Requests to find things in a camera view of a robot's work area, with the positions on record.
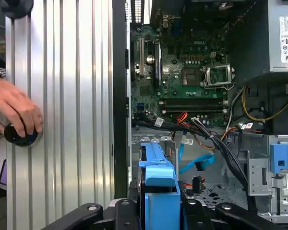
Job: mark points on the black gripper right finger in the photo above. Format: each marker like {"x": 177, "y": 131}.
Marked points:
{"x": 194, "y": 215}

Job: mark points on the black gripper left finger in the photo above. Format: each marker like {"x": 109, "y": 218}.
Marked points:
{"x": 124, "y": 215}

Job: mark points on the hard disk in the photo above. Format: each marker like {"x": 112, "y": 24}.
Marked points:
{"x": 158, "y": 167}

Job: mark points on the metal disk bay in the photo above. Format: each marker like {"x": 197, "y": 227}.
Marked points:
{"x": 135, "y": 146}

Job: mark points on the black RAM slot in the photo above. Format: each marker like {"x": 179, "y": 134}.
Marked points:
{"x": 194, "y": 110}
{"x": 194, "y": 101}

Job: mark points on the expansion slot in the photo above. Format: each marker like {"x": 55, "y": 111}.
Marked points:
{"x": 141, "y": 57}

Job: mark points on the person's bare hand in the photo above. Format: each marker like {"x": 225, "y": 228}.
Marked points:
{"x": 12, "y": 103}

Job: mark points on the grey metal drive cage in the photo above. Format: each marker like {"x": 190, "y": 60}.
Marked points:
{"x": 256, "y": 172}

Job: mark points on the blue drive latch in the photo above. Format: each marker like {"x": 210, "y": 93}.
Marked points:
{"x": 278, "y": 155}

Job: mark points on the black PC case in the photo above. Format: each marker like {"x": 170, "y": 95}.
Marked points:
{"x": 120, "y": 95}

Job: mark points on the dark smartphone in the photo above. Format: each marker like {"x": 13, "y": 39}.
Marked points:
{"x": 3, "y": 172}

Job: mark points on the thin metal locking lever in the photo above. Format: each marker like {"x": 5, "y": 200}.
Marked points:
{"x": 218, "y": 85}

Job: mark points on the metal socket cover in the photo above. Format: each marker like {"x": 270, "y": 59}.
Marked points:
{"x": 205, "y": 77}

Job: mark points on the CPU socket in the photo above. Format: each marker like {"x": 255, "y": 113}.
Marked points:
{"x": 191, "y": 77}

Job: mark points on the green motherboard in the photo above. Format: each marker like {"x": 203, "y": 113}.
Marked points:
{"x": 196, "y": 55}

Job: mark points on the grey power supply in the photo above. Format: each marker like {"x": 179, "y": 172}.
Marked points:
{"x": 274, "y": 36}

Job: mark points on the black round foot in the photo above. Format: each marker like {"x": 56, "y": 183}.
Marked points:
{"x": 16, "y": 8}

